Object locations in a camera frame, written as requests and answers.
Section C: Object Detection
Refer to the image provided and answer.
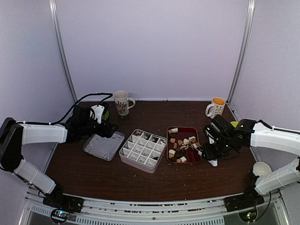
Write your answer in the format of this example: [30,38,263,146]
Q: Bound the white mug yellow inside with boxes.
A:
[205,97,226,119]

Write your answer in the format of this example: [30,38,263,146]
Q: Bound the yellow green small bowl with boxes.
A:
[230,121,239,128]

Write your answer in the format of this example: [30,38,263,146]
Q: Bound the lilac bunny tin lid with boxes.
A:
[82,131,126,161]

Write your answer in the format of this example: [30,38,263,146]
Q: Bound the white bowl near right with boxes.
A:
[252,161,272,176]

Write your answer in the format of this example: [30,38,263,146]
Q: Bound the red chocolate tray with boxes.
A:
[166,127,202,165]

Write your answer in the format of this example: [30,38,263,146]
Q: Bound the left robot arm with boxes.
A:
[0,92,118,208]

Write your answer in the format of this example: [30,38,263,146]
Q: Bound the front aluminium rail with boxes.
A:
[17,192,291,225]

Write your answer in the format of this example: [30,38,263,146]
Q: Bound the white bowl on saucer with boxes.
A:
[91,105,98,113]

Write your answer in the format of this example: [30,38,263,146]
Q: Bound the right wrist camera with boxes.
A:
[204,131,216,144]

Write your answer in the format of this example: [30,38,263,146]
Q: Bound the left aluminium frame post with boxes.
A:
[49,0,78,103]

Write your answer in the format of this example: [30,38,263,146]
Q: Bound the right aluminium frame post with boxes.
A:
[226,0,256,105]

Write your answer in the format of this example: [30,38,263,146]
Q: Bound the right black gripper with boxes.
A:
[202,137,233,161]

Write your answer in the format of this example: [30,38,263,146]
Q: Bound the aluminium frame post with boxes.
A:
[49,0,78,103]
[226,0,256,105]

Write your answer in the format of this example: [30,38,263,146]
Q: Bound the white metal tongs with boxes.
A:
[189,143,218,167]

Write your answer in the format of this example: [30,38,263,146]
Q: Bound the tall floral mug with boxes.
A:
[113,90,135,116]

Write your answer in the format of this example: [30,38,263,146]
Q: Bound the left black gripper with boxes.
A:
[80,119,119,138]

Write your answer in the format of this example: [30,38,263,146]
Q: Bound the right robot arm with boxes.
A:
[202,115,300,207]

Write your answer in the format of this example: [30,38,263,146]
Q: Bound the green saucer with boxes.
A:
[104,111,109,120]

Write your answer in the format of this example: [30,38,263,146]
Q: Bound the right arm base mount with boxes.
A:
[224,195,264,223]

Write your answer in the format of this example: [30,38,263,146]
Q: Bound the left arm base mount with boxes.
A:
[43,195,84,224]

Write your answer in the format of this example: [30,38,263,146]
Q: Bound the lilac tin box with dividers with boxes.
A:
[119,129,167,173]

